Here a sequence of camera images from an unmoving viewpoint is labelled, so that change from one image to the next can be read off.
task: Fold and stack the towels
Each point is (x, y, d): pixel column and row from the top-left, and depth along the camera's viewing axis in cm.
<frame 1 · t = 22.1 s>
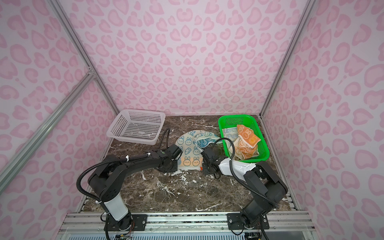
left hand: (174, 166, 91), fingers open
right hand: (207, 168, 91), fingers closed
white plastic basket: (136, 126, 116), on the table
green plastic basket: (250, 121, 109), point 7 cm above the table
orange bunny towel: (246, 145, 97), point 6 cm above the table
pale blue patterned towel: (231, 133, 109), point 2 cm above the table
blue bunny pattern towel: (192, 143, 105), on the table

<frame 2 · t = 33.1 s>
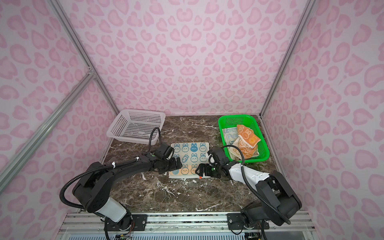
left hand: (177, 164, 89), fingers open
right hand: (201, 171, 85), fingers open
blue bunny pattern towel: (192, 154, 100), on the table
the other named things where they were.

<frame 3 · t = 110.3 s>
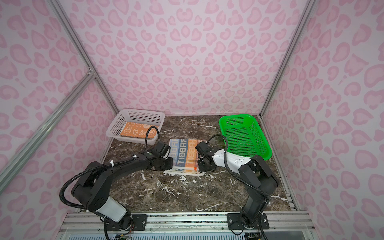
left hand: (173, 163, 90), fingers closed
right hand: (203, 167, 89), fingers closed
orange bunny towel: (139, 130, 109), point 4 cm above the table
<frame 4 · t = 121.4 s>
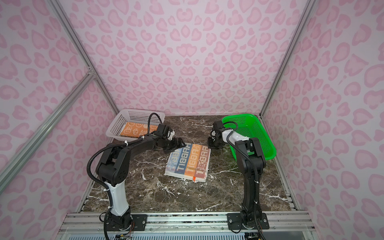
left hand: (181, 145, 95), fingers open
right hand: (210, 145, 100), fingers closed
pale blue patterned towel: (191, 162, 95), on the table
